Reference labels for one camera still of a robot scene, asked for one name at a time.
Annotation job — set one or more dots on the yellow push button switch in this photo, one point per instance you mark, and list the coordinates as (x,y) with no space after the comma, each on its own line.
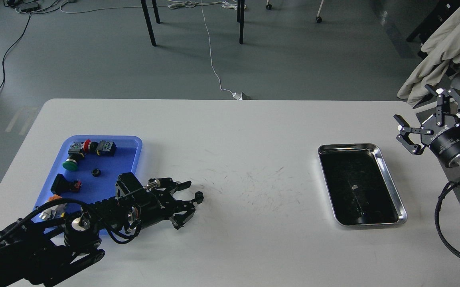
(52,213)

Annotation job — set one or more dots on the blue plastic tray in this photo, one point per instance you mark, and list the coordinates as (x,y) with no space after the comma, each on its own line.
(93,189)

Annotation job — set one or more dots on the silver metal tray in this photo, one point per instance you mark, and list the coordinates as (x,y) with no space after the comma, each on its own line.
(360,187)

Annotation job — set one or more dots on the black red switch part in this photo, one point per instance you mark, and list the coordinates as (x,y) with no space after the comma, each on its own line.
(61,185)

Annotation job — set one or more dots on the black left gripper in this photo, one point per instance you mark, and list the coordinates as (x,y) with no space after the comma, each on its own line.
(140,206)

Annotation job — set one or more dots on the black table leg left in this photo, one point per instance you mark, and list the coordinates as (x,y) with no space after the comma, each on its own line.
(148,19)

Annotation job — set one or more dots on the beige jacket on chair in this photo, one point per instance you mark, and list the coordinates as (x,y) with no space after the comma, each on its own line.
(441,48)

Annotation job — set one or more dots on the black table leg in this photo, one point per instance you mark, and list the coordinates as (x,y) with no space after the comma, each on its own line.
(240,19)
(148,19)

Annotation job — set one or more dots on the black table leg right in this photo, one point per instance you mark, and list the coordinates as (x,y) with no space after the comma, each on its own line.
(240,19)

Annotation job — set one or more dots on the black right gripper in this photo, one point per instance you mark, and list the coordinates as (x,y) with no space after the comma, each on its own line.
(451,139)

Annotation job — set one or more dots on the orange grey contact block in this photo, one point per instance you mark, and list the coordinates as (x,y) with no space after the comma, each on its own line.
(54,197)

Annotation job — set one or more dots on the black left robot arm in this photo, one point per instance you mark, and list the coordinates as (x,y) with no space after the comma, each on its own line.
(62,237)

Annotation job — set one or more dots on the green push button switch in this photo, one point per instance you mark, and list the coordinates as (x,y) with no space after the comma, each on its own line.
(72,162)

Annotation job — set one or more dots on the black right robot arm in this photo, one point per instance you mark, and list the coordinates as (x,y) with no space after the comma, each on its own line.
(409,137)

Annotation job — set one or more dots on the red push button switch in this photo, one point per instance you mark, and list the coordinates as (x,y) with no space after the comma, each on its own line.
(79,148)

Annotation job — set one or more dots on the small black gear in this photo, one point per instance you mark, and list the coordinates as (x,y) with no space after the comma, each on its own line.
(199,197)
(96,172)

